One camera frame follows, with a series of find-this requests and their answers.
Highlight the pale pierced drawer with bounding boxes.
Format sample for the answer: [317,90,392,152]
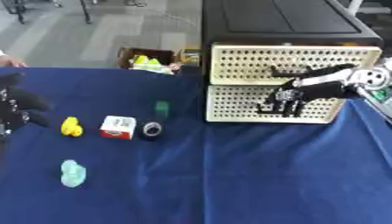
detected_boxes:
[209,43,383,86]
[205,84,348,124]

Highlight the pale teal soft toy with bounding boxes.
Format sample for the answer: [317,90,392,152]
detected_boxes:
[59,158,88,189]

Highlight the red and white box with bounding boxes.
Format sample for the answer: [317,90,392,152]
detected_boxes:
[98,115,138,141]

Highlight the green block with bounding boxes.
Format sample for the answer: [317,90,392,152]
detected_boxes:
[153,100,172,119]

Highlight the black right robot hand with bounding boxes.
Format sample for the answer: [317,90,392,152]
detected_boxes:
[255,62,371,118]

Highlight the person's hand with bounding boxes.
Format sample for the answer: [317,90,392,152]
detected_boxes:
[0,54,30,68]

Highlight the black cabinet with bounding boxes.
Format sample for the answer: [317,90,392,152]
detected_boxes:
[200,0,386,86]

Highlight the black tape roll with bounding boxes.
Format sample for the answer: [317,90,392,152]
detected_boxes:
[137,118,165,142]

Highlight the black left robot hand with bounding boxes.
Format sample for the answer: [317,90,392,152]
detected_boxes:
[0,73,54,137]

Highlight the yellow rubber duck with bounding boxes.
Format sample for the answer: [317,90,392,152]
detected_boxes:
[59,115,85,137]

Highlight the brown cardboard box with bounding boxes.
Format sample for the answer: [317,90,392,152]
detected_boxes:
[115,46,202,75]

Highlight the black chair legs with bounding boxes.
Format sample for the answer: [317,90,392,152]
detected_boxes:
[0,0,95,25]

